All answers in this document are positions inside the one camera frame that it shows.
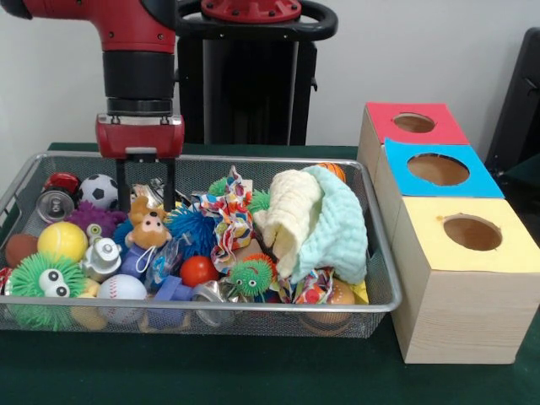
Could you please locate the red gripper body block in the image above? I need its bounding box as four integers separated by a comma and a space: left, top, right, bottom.
95, 121, 186, 164

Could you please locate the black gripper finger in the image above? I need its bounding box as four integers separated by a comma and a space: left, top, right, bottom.
116, 158, 132, 212
163, 157, 177, 212

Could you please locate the yellow ball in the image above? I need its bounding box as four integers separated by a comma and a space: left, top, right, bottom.
36, 222, 89, 263

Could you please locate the shallow wire mesh bin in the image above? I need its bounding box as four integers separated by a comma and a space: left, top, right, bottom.
0, 150, 404, 338

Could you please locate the colourful patterned cloth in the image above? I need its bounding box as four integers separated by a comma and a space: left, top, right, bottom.
197, 165, 257, 275

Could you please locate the green spiky googly-eyed ball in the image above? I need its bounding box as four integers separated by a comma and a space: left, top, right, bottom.
7, 251, 89, 330

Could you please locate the cream waffle cloth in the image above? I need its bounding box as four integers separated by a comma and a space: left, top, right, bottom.
252, 169, 324, 279

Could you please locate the purple spiky googly-eyed toy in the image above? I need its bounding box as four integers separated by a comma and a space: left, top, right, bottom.
63, 201, 127, 246

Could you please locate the white baseball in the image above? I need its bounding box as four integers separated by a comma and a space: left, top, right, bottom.
96, 273, 148, 324

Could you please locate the brown monkey plush toy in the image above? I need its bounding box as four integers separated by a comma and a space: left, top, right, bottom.
125, 195, 174, 274

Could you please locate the wooden box with three holes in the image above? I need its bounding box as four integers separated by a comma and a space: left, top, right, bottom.
356, 100, 540, 365

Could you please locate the small soccer ball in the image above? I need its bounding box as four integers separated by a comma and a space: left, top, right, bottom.
78, 174, 120, 211

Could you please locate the spiky multicolour caterpillar toy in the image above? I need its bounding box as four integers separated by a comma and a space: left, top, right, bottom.
229, 256, 276, 301

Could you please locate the dark green table cloth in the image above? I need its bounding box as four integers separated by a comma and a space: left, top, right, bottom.
504, 154, 540, 182
0, 142, 540, 405

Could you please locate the mint waffle cloth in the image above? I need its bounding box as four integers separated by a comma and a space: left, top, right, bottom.
289, 165, 369, 284

